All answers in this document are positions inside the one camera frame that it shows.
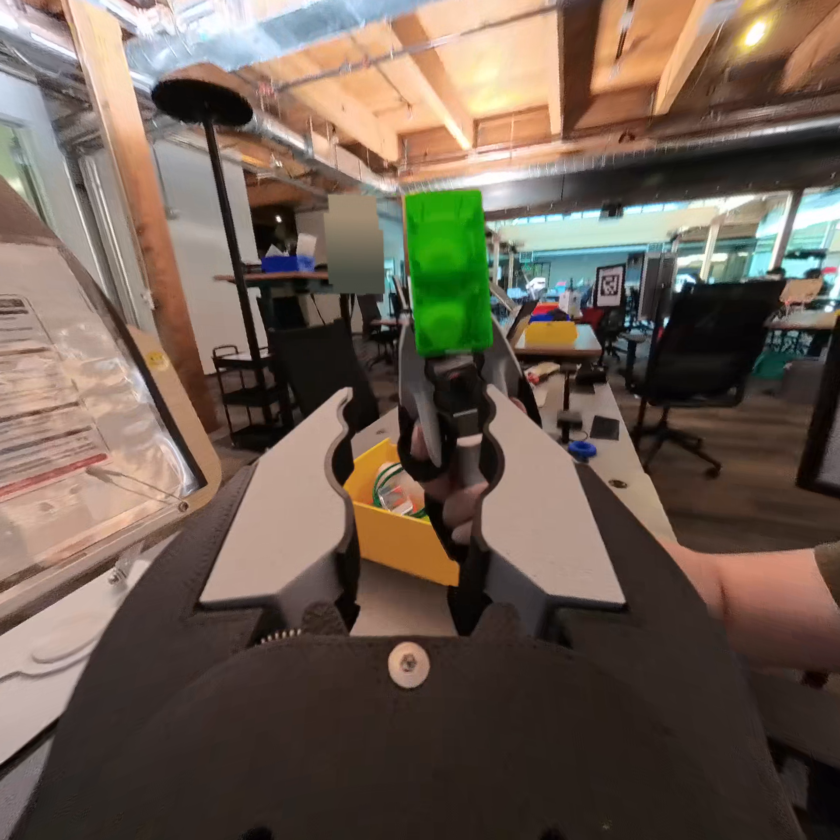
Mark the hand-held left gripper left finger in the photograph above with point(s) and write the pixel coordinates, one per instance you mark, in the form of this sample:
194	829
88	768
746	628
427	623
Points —
282	525

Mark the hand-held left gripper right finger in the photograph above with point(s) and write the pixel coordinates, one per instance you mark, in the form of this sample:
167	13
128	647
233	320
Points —
551	525

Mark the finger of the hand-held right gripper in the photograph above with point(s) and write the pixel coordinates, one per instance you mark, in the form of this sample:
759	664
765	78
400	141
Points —
504	367
415	387

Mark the green toy block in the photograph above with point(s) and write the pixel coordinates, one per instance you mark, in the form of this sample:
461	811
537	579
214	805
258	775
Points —
446	275

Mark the yellow storage bin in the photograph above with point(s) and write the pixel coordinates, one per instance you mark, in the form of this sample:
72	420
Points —
551	334
394	544

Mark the person's right hand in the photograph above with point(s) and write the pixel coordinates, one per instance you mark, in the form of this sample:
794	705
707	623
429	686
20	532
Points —
463	512

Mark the red storage bin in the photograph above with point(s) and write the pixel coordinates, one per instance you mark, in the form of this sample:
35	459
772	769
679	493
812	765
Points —
551	312

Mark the blue tape roll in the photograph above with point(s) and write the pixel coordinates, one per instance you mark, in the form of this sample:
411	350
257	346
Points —
571	453

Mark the small black device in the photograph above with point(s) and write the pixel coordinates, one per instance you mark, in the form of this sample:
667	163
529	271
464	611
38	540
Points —
590	375
568	420

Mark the black chair back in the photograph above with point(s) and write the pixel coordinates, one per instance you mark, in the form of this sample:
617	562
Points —
321	374

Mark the black square pad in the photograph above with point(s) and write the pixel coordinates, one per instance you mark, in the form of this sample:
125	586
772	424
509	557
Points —
604	428

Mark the black white marker sign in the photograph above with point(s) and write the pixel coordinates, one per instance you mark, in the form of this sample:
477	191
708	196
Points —
610	285

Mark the grey cabinet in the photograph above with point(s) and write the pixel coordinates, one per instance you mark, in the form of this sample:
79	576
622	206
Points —
656	289

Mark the black utility cart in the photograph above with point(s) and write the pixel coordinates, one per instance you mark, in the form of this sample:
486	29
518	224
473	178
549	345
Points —
239	358

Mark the blue storage bin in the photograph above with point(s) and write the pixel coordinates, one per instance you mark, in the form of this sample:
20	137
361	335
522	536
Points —
285	264

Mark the black office chair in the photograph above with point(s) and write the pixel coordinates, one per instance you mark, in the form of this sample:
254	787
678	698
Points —
709	341

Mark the black floor lamp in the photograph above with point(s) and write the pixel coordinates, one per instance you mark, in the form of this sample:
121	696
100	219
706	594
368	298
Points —
203	102

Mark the ceiling light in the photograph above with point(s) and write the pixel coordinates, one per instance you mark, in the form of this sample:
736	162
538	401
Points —
756	33

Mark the wooden post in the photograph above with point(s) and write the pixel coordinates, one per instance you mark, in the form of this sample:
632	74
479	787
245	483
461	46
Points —
131	197

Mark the rectangular silver duct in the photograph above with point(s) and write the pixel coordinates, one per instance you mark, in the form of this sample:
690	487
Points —
295	26

